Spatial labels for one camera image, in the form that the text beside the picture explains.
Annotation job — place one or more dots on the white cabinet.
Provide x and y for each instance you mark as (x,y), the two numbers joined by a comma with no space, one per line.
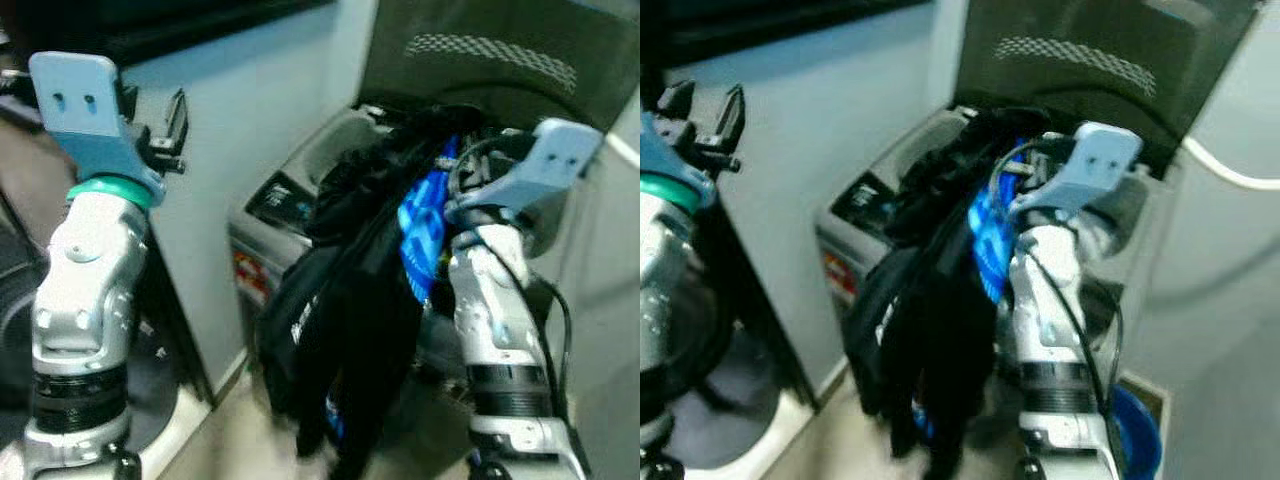
(830,130)
(240,130)

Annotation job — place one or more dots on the black countertop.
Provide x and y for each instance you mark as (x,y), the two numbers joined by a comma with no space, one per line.
(760,25)
(150,25)

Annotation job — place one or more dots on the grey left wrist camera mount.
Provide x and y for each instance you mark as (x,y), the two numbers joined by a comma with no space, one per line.
(665,150)
(85,130)

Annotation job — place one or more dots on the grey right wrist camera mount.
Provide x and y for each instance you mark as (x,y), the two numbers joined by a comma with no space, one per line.
(555,160)
(1095,165)

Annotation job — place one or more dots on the round dark washer door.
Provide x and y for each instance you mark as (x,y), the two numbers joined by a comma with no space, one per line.
(730,400)
(160,390)

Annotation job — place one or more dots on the red white washer sticker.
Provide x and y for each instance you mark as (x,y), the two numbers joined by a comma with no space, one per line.
(840,275)
(250,275)

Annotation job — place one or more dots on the dark washing machine lid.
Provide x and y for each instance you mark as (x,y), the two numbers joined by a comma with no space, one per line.
(1100,90)
(480,90)

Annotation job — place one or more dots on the dark smooth garment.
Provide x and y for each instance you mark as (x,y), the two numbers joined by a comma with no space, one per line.
(350,330)
(930,340)

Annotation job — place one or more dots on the grey top-load washing machine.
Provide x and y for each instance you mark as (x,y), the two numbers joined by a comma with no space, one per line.
(915,150)
(330,150)

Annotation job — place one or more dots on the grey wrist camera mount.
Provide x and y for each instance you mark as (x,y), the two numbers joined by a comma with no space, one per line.
(1095,165)
(85,130)
(665,150)
(555,160)

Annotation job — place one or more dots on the blue patterned garment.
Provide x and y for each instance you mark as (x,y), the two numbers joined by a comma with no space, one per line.
(425,225)
(992,235)

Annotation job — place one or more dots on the blue plastic bucket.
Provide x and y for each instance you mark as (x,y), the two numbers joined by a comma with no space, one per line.
(1140,440)

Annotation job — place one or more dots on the black washer control panel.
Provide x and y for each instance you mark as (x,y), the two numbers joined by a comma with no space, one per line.
(280,205)
(868,205)

